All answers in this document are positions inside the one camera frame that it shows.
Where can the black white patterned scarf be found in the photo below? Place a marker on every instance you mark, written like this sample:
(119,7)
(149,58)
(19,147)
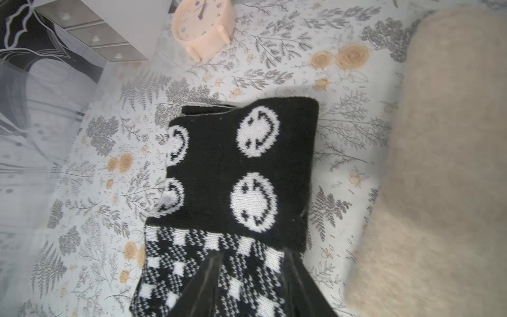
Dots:
(238,183)

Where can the beige fluffy scarf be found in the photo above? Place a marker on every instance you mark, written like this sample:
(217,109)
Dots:
(435,244)

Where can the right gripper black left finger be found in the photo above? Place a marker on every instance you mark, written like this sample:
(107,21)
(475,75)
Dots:
(199,297)

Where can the white mini drawer unit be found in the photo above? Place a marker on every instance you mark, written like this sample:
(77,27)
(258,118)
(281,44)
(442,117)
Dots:
(119,31)

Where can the peach round alarm clock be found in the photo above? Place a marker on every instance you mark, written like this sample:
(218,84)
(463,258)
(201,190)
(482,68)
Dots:
(204,27)

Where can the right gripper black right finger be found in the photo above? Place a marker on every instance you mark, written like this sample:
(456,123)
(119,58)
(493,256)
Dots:
(302,295)

